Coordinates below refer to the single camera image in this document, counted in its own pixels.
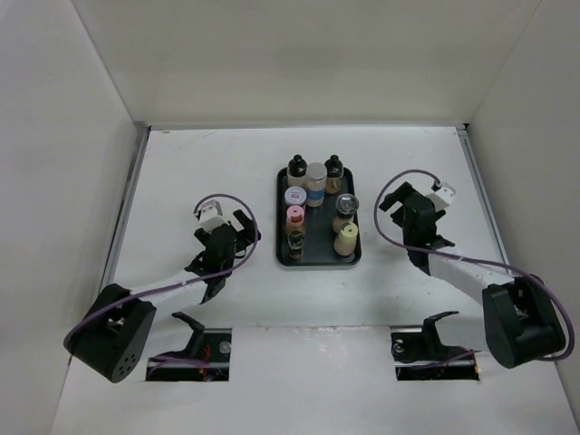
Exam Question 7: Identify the pink-lid spice bottle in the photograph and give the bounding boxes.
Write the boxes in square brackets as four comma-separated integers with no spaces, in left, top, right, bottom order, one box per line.
[285,206,305,236]

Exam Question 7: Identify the small dark pepper jar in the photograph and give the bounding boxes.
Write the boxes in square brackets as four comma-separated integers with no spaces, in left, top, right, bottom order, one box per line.
[287,230,305,260]

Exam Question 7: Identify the grey-lid grinder bottle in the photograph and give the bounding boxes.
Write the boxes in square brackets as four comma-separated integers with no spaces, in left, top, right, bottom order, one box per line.
[332,193,359,234]

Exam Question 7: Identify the white-lid red-label spice jar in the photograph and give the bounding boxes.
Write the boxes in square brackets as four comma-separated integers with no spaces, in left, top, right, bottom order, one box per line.
[284,186,307,208]

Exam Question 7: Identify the black-cap bottle brown spice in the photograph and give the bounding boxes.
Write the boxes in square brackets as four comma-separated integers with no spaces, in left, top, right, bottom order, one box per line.
[324,154,343,195]

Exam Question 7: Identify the yellow-lid spice bottle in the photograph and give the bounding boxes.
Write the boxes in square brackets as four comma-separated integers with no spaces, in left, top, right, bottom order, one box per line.
[333,222,359,256]

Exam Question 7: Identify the black-cap bottle white powder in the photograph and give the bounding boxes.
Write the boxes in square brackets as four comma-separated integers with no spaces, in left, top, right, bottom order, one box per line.
[286,154,308,188]

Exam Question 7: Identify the silver-lid jar white beads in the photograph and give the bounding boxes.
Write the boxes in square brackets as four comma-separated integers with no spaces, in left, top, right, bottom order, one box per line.
[305,162,327,208]

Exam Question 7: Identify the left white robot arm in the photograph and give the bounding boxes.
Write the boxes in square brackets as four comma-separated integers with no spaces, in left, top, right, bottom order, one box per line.
[63,209,261,383]

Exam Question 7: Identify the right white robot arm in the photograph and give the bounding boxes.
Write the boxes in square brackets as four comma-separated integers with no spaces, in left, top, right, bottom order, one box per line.
[374,181,575,369]

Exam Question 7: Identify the black rectangular tray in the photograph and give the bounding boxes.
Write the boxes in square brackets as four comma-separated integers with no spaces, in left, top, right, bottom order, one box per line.
[275,168,362,268]

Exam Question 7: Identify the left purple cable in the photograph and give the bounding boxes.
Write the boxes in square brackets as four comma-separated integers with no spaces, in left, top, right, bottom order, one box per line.
[63,193,262,350]

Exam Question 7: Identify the purple cable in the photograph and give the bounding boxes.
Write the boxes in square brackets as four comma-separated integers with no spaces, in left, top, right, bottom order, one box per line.
[373,169,575,359]
[63,193,262,350]

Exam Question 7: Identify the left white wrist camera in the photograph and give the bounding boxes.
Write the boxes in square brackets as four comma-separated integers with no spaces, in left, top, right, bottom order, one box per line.
[197,200,226,233]

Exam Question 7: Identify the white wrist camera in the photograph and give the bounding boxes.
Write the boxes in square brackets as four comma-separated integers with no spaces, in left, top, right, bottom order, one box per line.
[197,200,226,233]
[426,182,456,211]

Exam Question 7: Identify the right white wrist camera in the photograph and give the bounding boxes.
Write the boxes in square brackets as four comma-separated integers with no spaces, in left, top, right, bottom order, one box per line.
[426,182,456,211]

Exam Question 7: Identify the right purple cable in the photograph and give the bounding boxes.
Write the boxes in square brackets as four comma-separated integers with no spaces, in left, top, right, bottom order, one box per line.
[373,169,575,359]

